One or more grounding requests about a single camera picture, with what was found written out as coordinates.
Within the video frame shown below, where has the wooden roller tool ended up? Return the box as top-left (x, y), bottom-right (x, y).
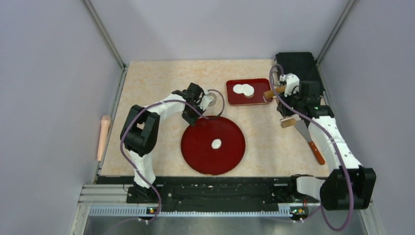
top-left (263, 85), bottom-right (297, 129)

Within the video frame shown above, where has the round red tray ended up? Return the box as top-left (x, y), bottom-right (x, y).
top-left (180, 117), bottom-right (246, 175)

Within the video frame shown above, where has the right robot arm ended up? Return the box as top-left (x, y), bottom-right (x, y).
top-left (272, 81), bottom-right (376, 211)

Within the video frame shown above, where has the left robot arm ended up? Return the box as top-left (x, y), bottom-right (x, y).
top-left (120, 83), bottom-right (216, 202)

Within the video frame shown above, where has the white dough ball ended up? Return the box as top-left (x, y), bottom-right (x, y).
top-left (211, 139), bottom-right (222, 150)

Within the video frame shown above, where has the black case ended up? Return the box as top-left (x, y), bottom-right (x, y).
top-left (275, 52), bottom-right (324, 95)

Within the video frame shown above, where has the left white wrapper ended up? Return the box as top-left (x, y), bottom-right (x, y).
top-left (232, 84), bottom-right (244, 94)

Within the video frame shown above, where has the rectangular red tray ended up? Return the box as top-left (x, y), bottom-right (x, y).
top-left (226, 78), bottom-right (272, 106)

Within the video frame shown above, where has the beige wooden rolling pin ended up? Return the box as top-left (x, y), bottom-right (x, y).
top-left (97, 115), bottom-right (111, 162)

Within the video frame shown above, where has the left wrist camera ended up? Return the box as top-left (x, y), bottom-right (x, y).
top-left (199, 95), bottom-right (209, 110)

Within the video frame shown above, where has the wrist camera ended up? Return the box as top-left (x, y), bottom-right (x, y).
top-left (279, 73), bottom-right (300, 97)
top-left (199, 95), bottom-right (209, 110)

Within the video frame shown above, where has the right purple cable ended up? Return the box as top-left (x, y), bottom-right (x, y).
top-left (268, 63), bottom-right (355, 232)

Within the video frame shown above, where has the metal ring cutter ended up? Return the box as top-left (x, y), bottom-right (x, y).
top-left (207, 92), bottom-right (217, 107)

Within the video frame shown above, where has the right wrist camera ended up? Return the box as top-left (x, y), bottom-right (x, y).
top-left (279, 73), bottom-right (300, 97)

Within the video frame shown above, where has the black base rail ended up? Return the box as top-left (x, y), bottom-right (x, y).
top-left (96, 176), bottom-right (317, 213)

